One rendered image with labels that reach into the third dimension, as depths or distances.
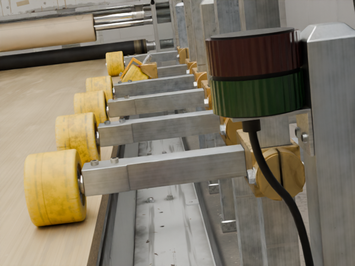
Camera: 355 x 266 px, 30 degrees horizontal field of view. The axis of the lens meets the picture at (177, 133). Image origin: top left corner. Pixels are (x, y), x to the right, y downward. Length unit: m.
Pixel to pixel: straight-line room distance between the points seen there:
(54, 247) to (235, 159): 0.21
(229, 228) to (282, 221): 0.53
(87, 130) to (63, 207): 0.26
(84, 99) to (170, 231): 0.44
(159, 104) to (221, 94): 0.80
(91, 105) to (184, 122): 0.28
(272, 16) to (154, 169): 0.21
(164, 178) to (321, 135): 0.32
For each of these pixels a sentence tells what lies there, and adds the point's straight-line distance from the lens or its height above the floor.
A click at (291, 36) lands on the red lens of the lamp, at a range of 0.41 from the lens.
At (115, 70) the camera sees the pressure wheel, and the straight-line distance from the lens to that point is 2.19.
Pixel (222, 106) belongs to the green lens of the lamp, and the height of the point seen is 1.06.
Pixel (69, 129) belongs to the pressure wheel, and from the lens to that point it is 0.95.
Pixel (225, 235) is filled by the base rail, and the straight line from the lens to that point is 1.22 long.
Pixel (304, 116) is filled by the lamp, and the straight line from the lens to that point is 0.43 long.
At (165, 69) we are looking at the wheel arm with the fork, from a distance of 1.70.
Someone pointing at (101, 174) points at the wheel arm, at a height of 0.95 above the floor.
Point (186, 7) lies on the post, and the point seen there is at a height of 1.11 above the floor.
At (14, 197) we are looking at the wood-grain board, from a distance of 0.89.
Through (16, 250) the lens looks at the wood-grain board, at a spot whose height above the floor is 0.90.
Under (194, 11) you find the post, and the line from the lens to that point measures 1.41.
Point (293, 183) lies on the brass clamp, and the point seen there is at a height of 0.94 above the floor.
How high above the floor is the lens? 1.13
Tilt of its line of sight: 11 degrees down
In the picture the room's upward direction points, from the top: 7 degrees counter-clockwise
